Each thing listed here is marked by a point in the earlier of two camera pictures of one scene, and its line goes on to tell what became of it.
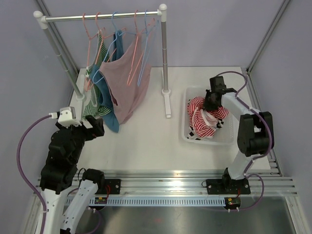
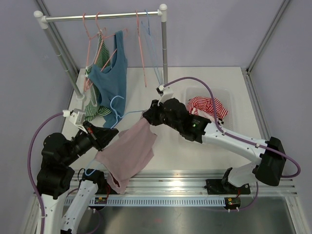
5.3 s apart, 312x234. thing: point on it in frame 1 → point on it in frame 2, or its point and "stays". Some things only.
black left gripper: x=96 y=130 → x=100 y=137
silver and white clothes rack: x=42 y=20 stays
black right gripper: x=206 y=107 → x=151 y=115
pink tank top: x=128 y=78 → x=126 y=155
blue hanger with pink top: x=109 y=47 → x=118 y=117
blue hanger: x=147 y=49 → x=155 y=62
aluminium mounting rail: x=189 y=182 stays
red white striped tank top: x=204 y=122 stays
